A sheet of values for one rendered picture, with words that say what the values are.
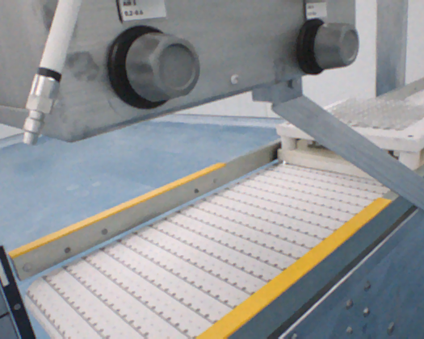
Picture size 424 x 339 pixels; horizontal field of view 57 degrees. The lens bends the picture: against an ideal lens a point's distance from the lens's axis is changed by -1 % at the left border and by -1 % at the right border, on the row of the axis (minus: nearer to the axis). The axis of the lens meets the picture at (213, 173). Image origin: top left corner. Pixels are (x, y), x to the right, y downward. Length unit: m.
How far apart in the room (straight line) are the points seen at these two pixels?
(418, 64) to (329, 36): 3.52
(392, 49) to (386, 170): 0.85
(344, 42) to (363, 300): 0.34
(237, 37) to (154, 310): 0.28
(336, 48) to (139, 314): 0.29
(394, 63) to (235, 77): 1.01
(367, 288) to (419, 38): 3.33
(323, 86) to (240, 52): 3.85
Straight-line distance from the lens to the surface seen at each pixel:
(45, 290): 0.49
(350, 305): 0.47
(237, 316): 0.32
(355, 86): 3.93
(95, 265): 0.50
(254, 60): 0.22
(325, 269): 0.39
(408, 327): 0.89
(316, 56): 0.24
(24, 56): 0.18
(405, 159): 0.61
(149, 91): 0.16
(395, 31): 1.19
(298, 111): 0.32
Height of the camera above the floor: 1.08
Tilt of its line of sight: 20 degrees down
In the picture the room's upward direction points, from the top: 8 degrees counter-clockwise
